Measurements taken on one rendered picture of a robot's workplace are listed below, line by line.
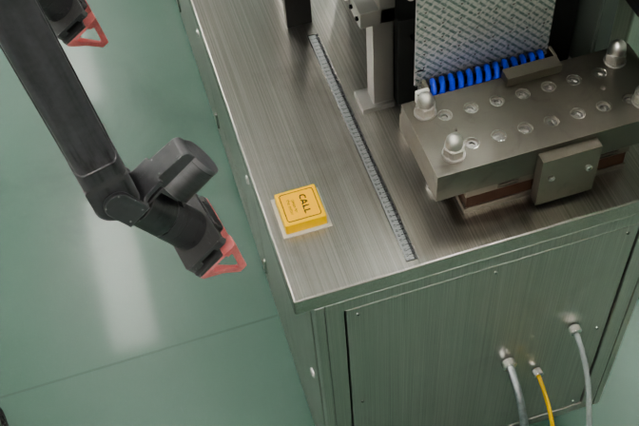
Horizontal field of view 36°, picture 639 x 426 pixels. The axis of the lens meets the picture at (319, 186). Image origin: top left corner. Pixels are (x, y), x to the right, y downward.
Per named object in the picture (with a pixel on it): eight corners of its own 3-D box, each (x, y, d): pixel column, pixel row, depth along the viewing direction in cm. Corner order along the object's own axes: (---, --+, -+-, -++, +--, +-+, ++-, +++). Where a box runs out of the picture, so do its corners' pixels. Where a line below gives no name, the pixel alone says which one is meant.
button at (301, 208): (275, 203, 164) (273, 194, 162) (315, 191, 165) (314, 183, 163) (286, 235, 160) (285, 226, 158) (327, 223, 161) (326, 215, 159)
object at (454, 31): (414, 85, 162) (416, -2, 147) (545, 48, 165) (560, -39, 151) (415, 87, 162) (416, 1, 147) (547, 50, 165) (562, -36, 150)
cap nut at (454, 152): (437, 148, 152) (438, 129, 148) (459, 142, 153) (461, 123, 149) (446, 165, 150) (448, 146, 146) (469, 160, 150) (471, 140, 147)
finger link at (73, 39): (109, 13, 171) (72, -13, 164) (124, 38, 167) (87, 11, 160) (83, 40, 173) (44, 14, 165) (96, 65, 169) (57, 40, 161)
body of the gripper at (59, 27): (71, -20, 167) (40, -43, 161) (90, 16, 161) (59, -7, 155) (45, 7, 168) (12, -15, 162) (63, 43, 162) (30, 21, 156)
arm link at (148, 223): (108, 200, 126) (124, 228, 123) (145, 163, 125) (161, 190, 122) (145, 219, 132) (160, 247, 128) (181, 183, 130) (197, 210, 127)
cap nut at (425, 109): (410, 107, 158) (410, 87, 154) (432, 101, 158) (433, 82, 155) (418, 124, 155) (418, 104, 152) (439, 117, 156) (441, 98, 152)
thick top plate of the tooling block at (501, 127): (400, 128, 163) (400, 104, 158) (621, 67, 168) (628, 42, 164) (435, 202, 153) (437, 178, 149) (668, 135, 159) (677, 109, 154)
